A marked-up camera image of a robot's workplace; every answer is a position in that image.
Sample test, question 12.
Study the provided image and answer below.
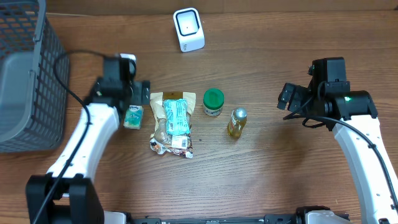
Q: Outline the teal tissue pack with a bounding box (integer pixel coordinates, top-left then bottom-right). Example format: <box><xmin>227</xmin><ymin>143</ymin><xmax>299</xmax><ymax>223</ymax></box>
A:
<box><xmin>123</xmin><ymin>105</ymin><xmax>144</xmax><ymax>129</ymax></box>

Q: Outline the yellow drink bottle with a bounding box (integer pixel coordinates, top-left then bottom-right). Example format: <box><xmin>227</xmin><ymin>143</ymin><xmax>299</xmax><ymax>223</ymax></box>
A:
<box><xmin>227</xmin><ymin>107</ymin><xmax>248</xmax><ymax>139</ymax></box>

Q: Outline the brown nut pouch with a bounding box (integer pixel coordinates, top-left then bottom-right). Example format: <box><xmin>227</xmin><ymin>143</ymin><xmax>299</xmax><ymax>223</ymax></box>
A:
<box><xmin>150</xmin><ymin>91</ymin><xmax>197</xmax><ymax>149</ymax></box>

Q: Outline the green lid jar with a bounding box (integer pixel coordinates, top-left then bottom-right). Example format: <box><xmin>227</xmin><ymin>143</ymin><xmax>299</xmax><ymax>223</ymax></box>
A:
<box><xmin>203</xmin><ymin>88</ymin><xmax>224</xmax><ymax>116</ymax></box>

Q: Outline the teal snack packet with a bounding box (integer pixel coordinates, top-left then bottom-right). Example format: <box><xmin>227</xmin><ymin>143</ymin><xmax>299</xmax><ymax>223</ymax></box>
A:
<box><xmin>164</xmin><ymin>99</ymin><xmax>190</xmax><ymax>136</ymax></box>

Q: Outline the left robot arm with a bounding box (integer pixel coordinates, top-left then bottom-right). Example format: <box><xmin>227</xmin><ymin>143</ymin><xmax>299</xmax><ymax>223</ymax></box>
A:
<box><xmin>25</xmin><ymin>54</ymin><xmax>150</xmax><ymax>224</ymax></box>

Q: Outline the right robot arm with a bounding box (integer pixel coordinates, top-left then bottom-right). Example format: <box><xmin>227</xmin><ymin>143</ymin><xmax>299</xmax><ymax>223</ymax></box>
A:
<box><xmin>277</xmin><ymin>57</ymin><xmax>397</xmax><ymax>223</ymax></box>

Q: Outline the white barcode scanner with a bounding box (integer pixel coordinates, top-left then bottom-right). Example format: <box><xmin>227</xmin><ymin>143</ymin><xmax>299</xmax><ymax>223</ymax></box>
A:
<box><xmin>173</xmin><ymin>7</ymin><xmax>205</xmax><ymax>53</ymax></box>

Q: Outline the grey plastic mesh basket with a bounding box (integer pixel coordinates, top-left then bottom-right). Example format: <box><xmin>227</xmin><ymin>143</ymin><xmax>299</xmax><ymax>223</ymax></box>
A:
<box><xmin>1</xmin><ymin>0</ymin><xmax>70</xmax><ymax>153</ymax></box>

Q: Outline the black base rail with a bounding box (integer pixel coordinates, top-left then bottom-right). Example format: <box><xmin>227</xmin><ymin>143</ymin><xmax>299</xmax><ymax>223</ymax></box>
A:
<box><xmin>127</xmin><ymin>214</ymin><xmax>305</xmax><ymax>224</ymax></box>

